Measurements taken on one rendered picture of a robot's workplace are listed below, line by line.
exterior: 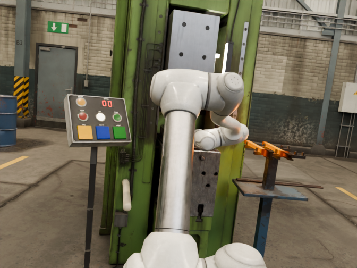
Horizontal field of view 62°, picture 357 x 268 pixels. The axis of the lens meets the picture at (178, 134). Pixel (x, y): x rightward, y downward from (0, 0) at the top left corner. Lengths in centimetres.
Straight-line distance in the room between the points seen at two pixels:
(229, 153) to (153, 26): 102
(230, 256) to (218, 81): 53
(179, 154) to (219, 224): 152
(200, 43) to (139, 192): 108
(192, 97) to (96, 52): 725
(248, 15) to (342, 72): 682
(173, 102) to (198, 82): 11
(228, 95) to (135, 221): 145
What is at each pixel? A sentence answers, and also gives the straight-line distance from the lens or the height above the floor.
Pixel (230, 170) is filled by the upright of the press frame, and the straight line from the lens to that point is 227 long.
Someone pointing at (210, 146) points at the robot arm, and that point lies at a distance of 151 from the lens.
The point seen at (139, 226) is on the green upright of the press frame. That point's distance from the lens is 226.
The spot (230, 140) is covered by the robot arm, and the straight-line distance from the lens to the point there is 156.
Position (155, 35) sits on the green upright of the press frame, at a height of 162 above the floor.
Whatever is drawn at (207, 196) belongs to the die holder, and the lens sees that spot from 204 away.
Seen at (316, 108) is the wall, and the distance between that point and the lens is 866.
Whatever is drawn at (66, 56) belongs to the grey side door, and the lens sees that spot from 841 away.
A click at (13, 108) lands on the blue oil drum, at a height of 68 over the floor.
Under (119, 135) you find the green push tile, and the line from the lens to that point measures 174.
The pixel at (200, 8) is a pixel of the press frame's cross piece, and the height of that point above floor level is 183.
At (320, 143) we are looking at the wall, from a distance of 881.
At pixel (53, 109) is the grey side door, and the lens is 852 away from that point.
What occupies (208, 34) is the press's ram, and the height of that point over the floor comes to 165.
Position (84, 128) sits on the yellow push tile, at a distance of 168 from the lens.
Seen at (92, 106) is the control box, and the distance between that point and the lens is 176.
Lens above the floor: 127
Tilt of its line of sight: 8 degrees down
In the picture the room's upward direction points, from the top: 6 degrees clockwise
